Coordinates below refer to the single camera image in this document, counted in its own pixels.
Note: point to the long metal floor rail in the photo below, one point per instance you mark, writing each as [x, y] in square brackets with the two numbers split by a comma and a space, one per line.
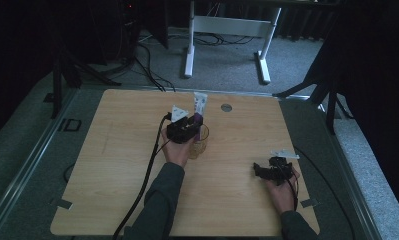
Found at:
[23, 166]
[350, 186]

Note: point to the person's left hand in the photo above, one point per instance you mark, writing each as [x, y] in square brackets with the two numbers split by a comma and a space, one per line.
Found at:
[177, 151]

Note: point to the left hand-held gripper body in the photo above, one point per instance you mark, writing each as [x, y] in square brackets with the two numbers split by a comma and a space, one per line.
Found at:
[181, 128]

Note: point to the clear amber glass mug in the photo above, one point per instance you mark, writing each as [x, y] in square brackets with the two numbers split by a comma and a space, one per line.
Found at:
[200, 148]

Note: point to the white metal desk frame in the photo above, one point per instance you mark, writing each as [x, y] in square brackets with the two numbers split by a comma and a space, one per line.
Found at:
[227, 26]

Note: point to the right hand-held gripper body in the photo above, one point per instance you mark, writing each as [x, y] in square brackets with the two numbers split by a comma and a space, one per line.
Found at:
[280, 167]

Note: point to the round grey table grommet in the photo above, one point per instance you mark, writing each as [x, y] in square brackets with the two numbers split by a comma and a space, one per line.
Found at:
[226, 107]

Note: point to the person's right hand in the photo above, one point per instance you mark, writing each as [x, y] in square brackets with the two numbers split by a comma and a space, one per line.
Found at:
[283, 196]

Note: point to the purple and white toothpaste tube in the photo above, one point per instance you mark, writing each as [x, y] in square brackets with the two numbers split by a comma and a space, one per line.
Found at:
[200, 103]

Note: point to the grey tape piece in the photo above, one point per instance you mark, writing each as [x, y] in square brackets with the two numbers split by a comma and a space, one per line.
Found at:
[309, 202]
[61, 203]

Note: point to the black tripod stand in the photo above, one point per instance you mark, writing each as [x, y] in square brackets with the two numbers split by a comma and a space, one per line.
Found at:
[63, 76]
[323, 86]

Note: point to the black computer tower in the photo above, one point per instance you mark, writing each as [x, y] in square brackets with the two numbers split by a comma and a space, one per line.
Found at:
[128, 30]

